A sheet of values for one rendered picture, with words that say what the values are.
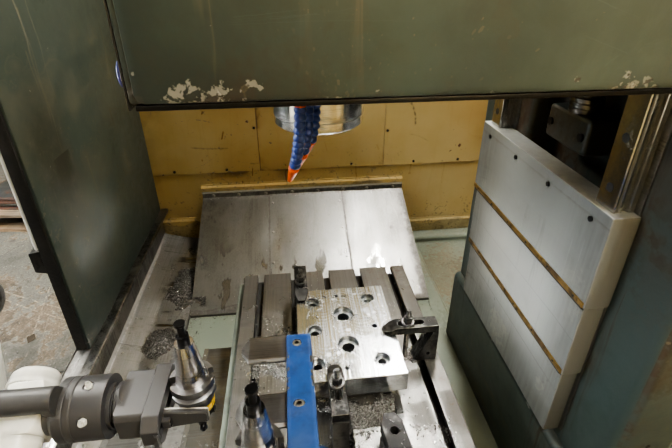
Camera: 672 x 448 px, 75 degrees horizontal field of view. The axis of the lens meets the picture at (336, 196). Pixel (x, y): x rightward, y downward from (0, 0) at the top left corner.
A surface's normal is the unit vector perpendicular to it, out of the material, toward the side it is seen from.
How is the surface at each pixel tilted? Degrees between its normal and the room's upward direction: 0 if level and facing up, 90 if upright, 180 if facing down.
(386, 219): 24
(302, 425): 0
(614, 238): 90
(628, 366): 90
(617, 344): 90
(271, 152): 90
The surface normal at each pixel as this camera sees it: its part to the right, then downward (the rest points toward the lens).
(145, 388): 0.00, -0.88
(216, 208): 0.04, -0.62
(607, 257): 0.11, 0.46
